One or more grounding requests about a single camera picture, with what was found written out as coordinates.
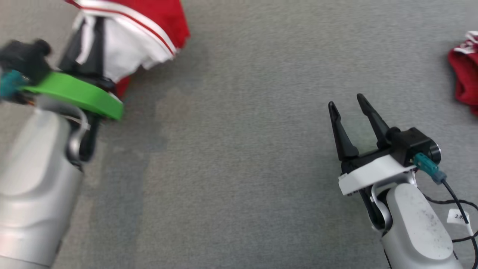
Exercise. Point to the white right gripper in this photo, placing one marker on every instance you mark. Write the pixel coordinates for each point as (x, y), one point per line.
(373, 172)

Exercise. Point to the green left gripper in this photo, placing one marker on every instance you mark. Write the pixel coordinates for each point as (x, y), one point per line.
(74, 91)

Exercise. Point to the red white-trimmed garment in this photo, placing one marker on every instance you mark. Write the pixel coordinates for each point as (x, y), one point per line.
(157, 18)

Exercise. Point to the crumpled red white garment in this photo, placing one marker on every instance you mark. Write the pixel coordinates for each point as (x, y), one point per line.
(466, 74)

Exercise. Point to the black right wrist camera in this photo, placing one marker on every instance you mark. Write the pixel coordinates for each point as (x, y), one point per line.
(414, 142)

